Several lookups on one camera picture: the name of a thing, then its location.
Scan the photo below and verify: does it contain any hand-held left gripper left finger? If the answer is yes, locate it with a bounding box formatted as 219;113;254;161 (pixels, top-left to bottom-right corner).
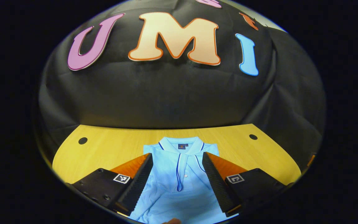
66;152;154;217

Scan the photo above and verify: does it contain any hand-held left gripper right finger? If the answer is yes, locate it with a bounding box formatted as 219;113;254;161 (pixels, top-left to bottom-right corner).
202;152;291;217

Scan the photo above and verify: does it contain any light blue T-shirt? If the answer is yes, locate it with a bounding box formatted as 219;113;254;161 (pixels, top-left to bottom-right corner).
129;136;240;224

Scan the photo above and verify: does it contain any black backdrop cloth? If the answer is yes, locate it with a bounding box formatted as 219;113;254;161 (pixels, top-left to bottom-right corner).
34;0;327;170

